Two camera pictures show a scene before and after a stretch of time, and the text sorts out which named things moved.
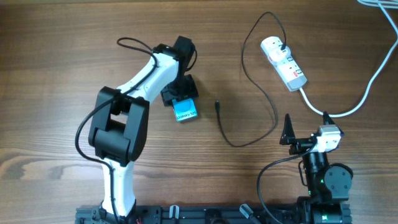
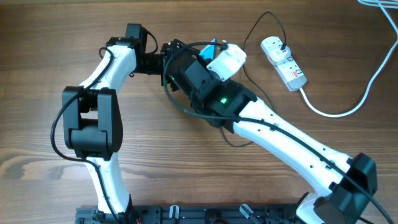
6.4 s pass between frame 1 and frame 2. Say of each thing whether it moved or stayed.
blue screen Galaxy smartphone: moved
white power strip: stayed
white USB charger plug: stayed
